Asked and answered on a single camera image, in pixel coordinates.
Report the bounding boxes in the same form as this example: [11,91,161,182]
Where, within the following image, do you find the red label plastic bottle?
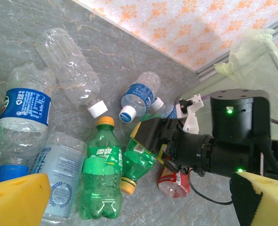
[157,164,191,199]

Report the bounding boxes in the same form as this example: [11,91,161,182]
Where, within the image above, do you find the translucent green lined bin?
[180,27,278,142]

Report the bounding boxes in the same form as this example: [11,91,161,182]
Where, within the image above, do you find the thin black cable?
[188,173,235,205]

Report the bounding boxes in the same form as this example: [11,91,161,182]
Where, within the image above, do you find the green soda bottle yellow cap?
[79,116,125,220]

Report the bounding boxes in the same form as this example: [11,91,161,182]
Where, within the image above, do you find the blue label bottle white cap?
[150,96,181,120]
[119,71,162,124]

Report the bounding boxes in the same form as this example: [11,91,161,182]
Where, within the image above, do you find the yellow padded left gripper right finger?
[230,171,278,226]

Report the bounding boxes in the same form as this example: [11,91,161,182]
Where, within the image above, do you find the aluminium frame post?
[195,14,278,82]

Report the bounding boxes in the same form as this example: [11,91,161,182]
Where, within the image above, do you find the pale blue label bottle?
[27,131,87,223]

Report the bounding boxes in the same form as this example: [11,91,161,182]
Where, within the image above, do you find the crushed green bottle yellow cap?
[119,114,159,195]

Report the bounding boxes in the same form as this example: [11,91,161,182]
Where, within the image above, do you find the clear ribbed bottle white cap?
[34,27,109,119]

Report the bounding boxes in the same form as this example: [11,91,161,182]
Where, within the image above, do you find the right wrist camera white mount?
[175,93,205,134]

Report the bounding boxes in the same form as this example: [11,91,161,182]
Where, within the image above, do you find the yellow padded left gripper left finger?
[0,173,52,226]

